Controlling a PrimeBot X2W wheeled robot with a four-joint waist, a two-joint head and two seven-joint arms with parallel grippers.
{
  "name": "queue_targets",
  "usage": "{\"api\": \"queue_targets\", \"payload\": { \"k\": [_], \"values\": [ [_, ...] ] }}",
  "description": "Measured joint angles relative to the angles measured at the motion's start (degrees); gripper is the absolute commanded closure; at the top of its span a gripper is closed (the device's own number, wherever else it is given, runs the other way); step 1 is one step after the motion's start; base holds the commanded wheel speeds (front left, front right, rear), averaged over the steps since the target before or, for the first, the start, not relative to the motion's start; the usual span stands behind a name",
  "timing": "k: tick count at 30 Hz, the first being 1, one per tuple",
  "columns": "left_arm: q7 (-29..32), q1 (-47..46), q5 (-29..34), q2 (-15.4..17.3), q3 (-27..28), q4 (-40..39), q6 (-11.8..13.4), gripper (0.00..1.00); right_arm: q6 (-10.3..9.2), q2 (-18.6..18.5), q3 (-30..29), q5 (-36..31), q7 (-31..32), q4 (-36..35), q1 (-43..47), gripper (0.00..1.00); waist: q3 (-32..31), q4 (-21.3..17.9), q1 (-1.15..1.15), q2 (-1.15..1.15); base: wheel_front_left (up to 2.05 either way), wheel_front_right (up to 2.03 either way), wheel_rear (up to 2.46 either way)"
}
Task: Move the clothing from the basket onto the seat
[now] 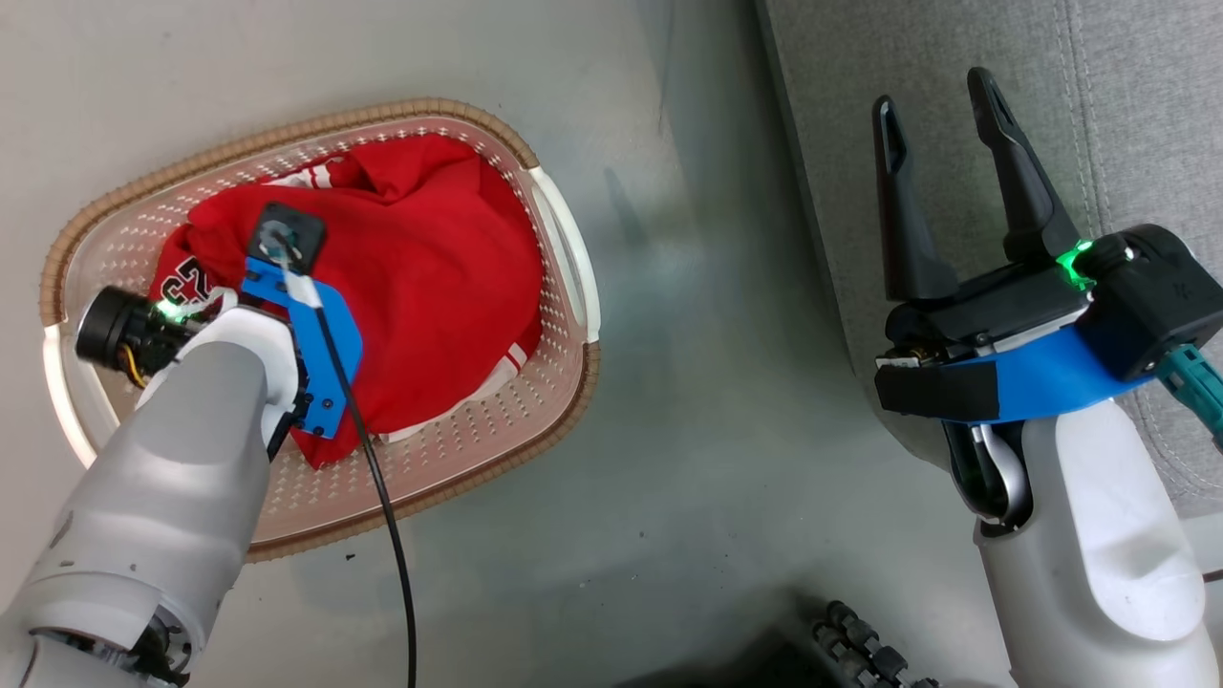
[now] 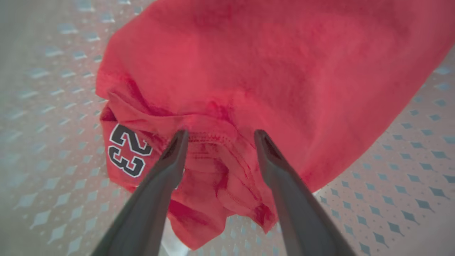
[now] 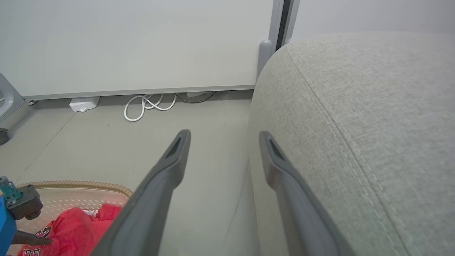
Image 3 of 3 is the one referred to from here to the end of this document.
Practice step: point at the blue mount with green board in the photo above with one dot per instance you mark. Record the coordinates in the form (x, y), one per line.
(5, 224)

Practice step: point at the white power strip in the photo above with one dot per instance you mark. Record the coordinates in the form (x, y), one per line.
(83, 104)

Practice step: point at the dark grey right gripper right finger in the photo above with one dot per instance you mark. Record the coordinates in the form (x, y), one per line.
(298, 213)

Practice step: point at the black caster wheel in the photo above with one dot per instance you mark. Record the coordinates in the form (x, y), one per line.
(3, 137)

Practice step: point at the red and white jersey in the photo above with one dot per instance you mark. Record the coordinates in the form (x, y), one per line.
(74, 227)

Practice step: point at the beige fabric sofa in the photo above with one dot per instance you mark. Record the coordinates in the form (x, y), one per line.
(355, 142)

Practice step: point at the dark grey pointed right gripper left finger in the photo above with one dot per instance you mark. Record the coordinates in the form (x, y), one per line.
(32, 239)

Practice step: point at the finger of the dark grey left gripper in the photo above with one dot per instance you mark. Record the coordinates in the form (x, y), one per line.
(149, 206)

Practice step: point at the beige woven laundry basket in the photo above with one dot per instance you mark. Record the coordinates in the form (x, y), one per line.
(71, 199)

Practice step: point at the grey partition foot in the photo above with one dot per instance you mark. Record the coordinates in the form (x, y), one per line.
(265, 57)
(9, 99)

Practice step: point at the white partition panel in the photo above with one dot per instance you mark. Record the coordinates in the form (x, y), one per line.
(355, 14)
(142, 42)

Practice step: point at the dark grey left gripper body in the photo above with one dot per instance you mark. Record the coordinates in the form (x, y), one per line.
(26, 202)

